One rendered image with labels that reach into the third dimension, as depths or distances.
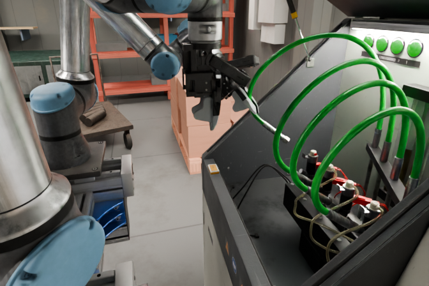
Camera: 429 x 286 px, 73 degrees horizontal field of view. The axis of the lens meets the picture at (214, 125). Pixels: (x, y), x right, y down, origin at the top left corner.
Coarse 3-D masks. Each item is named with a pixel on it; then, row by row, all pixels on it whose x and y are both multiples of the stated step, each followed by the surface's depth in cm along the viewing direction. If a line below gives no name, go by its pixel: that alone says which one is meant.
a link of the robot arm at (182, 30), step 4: (184, 20) 89; (180, 24) 89; (184, 24) 88; (180, 28) 89; (184, 28) 88; (180, 32) 90; (184, 32) 89; (180, 36) 90; (184, 36) 89; (180, 40) 89; (184, 40) 89; (188, 40) 88
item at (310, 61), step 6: (288, 0) 95; (294, 12) 97; (294, 18) 98; (300, 30) 100; (300, 36) 101; (306, 54) 103; (306, 60) 104; (312, 60) 104; (306, 66) 105; (312, 66) 105
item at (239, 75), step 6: (210, 60) 64; (216, 60) 64; (222, 60) 65; (216, 66) 64; (222, 66) 65; (228, 66) 65; (222, 72) 65; (228, 72) 66; (234, 72) 66; (240, 72) 66; (234, 78) 67; (240, 78) 67; (246, 78) 67; (240, 84) 69; (246, 84) 68
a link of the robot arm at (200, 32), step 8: (192, 24) 60; (200, 24) 59; (208, 24) 59; (216, 24) 60; (192, 32) 60; (200, 32) 60; (208, 32) 60; (216, 32) 60; (192, 40) 61; (200, 40) 60; (208, 40) 60; (216, 40) 61
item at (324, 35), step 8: (304, 40) 77; (352, 40) 75; (360, 40) 75; (288, 48) 79; (368, 48) 75; (272, 56) 80; (376, 56) 76; (264, 64) 82; (256, 72) 83; (256, 80) 84; (248, 88) 85; (384, 88) 78; (248, 96) 86; (384, 96) 79; (384, 104) 80; (376, 128) 83
